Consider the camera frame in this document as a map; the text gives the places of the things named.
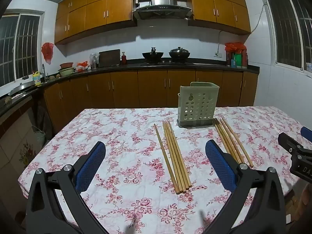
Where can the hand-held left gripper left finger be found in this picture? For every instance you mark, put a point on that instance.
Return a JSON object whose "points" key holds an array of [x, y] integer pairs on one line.
{"points": [[91, 165]]}

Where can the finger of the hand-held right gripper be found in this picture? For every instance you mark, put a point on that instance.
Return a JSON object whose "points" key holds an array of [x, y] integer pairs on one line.
{"points": [[287, 141], [306, 132]]}

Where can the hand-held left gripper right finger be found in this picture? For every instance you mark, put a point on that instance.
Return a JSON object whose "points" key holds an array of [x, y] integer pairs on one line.
{"points": [[219, 165]]}

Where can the wooden chopstick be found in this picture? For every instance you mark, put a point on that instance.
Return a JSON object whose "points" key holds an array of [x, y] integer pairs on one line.
{"points": [[228, 141], [171, 151], [162, 148], [174, 151], [224, 136], [233, 141], [178, 151], [236, 141]]}

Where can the pale green perforated chopstick holder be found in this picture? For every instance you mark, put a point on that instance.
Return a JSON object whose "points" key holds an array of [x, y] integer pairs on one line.
{"points": [[195, 107]]}

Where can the pink floral tablecloth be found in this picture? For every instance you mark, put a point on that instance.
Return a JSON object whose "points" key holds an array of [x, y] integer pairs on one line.
{"points": [[117, 151]]}

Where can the pale green bucket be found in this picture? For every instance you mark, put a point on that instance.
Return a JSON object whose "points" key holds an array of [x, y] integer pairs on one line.
{"points": [[39, 137]]}

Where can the dark red sauce bottle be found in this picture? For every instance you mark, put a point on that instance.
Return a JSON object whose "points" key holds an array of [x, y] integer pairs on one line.
{"points": [[228, 57], [244, 59]]}

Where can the blue carton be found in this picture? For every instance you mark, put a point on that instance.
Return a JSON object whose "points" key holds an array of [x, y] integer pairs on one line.
{"points": [[233, 63]]}

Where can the green carton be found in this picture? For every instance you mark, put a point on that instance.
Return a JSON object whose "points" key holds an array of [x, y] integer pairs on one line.
{"points": [[237, 59]]}

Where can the green basin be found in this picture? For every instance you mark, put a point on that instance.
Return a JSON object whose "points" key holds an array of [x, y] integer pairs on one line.
{"points": [[65, 72]]}

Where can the wooden lower kitchen cabinets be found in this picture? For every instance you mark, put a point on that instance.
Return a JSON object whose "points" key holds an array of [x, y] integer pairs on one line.
{"points": [[151, 87]]}

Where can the orange and white plastic bag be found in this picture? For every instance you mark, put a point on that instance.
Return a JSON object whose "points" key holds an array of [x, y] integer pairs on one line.
{"points": [[81, 66]]}

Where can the yellow dish soap bottle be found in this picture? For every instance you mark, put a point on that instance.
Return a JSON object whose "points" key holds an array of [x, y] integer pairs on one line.
{"points": [[37, 78]]}

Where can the red basin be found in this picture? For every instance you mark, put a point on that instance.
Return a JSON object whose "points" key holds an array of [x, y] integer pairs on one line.
{"points": [[66, 65]]}

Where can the metal pan lid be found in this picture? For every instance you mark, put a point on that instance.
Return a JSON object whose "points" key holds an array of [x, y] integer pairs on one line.
{"points": [[23, 87]]}

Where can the clear plastic bag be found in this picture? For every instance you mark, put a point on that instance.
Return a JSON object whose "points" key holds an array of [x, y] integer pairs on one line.
{"points": [[94, 61]]}

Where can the metal sink faucet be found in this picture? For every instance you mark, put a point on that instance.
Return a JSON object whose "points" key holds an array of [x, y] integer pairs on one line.
{"points": [[43, 70]]}

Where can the black kitchen countertop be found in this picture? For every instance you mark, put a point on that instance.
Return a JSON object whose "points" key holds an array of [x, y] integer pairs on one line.
{"points": [[131, 66]]}

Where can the red plastic bag over bottles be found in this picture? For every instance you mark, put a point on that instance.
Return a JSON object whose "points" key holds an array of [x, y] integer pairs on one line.
{"points": [[235, 46]]}

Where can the dark cutting board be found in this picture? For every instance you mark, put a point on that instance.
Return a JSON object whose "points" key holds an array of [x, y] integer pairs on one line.
{"points": [[109, 58]]}

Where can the small red bottle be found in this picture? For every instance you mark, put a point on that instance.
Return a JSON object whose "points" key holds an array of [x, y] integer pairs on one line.
{"points": [[124, 59]]}

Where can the gas stove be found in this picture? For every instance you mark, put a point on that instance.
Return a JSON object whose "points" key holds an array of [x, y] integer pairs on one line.
{"points": [[168, 63]]}

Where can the black wok with lid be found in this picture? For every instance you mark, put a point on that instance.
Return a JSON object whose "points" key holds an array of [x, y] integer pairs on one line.
{"points": [[179, 53]]}

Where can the hanging red plastic bag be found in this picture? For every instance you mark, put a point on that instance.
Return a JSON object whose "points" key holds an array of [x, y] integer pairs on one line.
{"points": [[47, 51]]}

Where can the black wok without lid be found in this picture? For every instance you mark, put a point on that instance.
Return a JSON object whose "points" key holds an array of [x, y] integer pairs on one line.
{"points": [[152, 54]]}

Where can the barred window beside sink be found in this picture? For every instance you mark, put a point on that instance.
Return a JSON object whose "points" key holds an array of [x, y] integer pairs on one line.
{"points": [[17, 51]]}

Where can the chopsticks inside holder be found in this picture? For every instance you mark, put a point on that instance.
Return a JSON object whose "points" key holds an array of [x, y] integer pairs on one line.
{"points": [[97, 12]]}

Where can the steel range hood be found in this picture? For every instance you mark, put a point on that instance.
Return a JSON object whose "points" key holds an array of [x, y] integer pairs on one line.
{"points": [[162, 2]]}

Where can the barred window with white frame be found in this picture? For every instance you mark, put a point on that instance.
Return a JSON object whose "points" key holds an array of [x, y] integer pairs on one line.
{"points": [[290, 31]]}

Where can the white wall outlet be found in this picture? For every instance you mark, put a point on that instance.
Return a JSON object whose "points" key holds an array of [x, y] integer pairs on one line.
{"points": [[217, 54]]}

